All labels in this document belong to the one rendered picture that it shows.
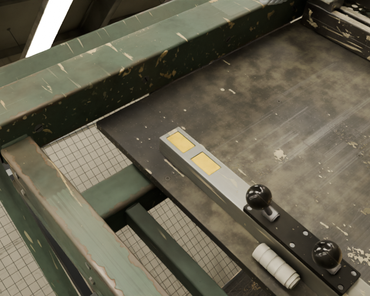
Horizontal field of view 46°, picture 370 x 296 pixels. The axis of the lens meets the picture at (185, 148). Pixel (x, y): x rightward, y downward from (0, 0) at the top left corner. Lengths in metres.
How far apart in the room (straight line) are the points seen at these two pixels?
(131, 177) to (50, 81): 0.24
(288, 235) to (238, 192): 0.12
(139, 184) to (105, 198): 0.07
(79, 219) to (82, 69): 0.33
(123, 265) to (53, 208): 0.16
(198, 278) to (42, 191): 0.30
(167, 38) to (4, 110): 0.38
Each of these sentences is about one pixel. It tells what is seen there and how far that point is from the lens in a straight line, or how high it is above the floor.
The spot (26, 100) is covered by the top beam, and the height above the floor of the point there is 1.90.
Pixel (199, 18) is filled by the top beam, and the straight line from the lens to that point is 1.08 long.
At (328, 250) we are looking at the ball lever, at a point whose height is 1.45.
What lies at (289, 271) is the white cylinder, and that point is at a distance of 0.72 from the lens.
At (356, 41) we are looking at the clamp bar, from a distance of 1.24.
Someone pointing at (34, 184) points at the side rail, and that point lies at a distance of 0.79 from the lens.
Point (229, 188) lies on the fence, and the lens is 0.78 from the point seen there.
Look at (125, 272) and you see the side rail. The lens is 0.67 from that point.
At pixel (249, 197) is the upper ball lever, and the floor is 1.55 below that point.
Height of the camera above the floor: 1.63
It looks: 3 degrees up
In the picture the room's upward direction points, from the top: 33 degrees counter-clockwise
